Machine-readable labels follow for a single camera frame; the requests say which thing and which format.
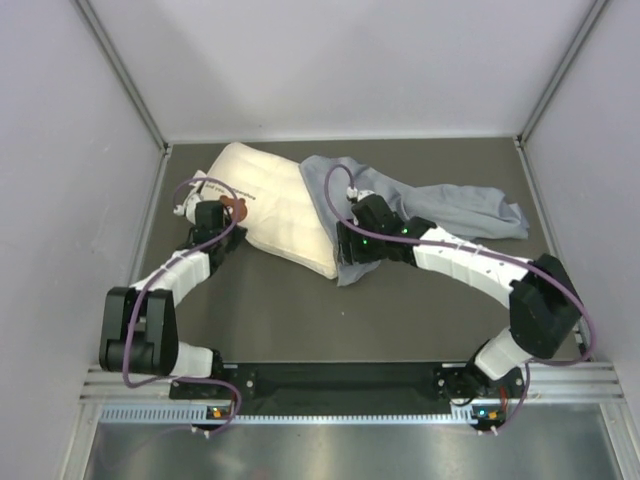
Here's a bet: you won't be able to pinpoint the cream bear print pillow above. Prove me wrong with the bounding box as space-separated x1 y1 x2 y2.
194 143 337 280

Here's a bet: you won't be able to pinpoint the grey fabric pillowcase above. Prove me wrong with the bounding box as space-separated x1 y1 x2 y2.
298 153 531 289

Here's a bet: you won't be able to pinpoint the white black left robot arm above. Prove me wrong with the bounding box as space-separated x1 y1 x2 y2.
99 226 247 397

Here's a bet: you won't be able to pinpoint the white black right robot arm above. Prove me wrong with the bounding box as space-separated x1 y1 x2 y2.
336 218 584 396

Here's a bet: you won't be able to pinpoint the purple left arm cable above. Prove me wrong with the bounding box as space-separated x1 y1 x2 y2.
122 178 244 435

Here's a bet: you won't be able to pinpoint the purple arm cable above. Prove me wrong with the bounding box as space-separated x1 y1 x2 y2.
324 163 600 435
122 178 244 435

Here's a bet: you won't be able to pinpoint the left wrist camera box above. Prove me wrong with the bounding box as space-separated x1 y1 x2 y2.
173 193 226 229

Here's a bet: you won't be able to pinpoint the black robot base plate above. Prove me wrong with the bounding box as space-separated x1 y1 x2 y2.
168 360 529 402

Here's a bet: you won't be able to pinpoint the slotted grey cable duct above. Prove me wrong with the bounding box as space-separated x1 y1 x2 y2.
100 404 504 426

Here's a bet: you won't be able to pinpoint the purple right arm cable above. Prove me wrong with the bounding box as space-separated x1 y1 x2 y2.
324 163 600 435

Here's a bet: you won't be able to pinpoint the left rear aluminium post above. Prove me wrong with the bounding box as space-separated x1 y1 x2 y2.
71 0 169 151

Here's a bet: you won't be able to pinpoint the aluminium post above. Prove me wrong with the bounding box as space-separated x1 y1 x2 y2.
514 0 611 149
71 0 169 151

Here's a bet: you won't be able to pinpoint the aluminium front frame rail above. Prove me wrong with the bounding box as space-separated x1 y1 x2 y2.
79 362 625 404

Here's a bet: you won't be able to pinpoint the right rear aluminium post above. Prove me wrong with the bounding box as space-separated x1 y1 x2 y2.
514 0 611 149

